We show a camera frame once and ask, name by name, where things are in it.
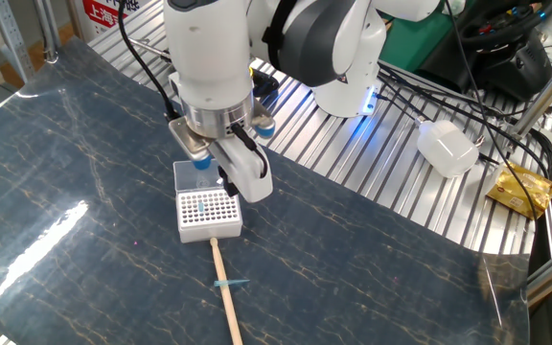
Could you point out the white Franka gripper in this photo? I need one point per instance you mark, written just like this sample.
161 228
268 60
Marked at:
252 184

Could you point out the blue pipette tip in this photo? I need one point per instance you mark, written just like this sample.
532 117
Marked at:
228 283
201 207

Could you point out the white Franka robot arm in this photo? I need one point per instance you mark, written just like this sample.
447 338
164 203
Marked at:
209 57

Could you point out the blue pipette tip in rack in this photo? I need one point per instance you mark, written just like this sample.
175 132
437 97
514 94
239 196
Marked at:
201 207

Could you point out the white pipette tip box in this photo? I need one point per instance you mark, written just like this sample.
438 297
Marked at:
209 230

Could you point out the long wooden stick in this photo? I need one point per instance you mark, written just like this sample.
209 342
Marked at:
225 292

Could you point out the dark marble pattern mat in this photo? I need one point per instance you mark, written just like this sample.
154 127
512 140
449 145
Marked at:
352 263

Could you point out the silver metal rod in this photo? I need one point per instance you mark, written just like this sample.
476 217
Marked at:
146 46

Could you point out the red white printed sign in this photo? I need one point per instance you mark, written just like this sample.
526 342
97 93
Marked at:
103 14

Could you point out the green board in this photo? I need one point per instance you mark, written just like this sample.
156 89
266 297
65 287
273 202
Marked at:
410 48

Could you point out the steel tube pair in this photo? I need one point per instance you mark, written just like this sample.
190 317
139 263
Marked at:
48 33

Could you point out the gold foil snack packet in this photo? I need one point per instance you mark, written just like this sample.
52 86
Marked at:
520 191

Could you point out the black racing wheel controller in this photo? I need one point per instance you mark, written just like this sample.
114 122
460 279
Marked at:
511 67

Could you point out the grey perforated shelf post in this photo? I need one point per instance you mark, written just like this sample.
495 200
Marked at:
10 38

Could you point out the aluminium frame post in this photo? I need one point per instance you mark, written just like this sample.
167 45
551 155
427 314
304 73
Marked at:
544 91

